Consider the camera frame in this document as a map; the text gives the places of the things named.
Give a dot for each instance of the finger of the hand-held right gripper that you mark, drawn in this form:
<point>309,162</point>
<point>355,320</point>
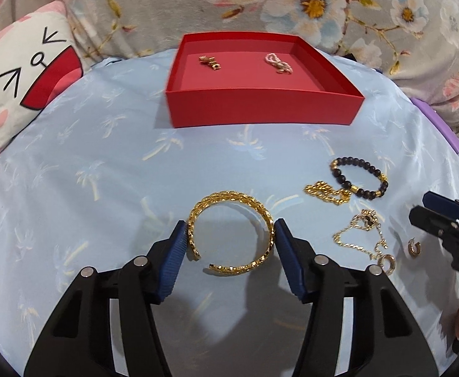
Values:
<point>439,202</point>
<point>430,220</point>

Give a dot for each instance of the grey floral blanket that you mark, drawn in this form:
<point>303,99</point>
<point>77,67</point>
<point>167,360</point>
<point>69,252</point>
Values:
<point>253,0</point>

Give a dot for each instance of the light blue palm-print cloth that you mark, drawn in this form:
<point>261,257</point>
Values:
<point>96,204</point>

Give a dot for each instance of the gold braided bangle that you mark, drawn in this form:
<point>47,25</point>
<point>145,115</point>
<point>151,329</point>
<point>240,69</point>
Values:
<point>225,198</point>

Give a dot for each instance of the purple mat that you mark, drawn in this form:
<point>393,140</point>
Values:
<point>441,125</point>

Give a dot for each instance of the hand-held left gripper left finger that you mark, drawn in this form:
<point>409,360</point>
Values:
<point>172,259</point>

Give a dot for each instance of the red cardboard box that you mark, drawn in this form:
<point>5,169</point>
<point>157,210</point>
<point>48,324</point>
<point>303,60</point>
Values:
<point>253,106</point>

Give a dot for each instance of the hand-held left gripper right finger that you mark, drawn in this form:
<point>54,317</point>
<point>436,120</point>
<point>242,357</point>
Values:
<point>288,255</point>

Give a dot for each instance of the white cat face pillow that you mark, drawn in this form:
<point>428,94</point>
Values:
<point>17,59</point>

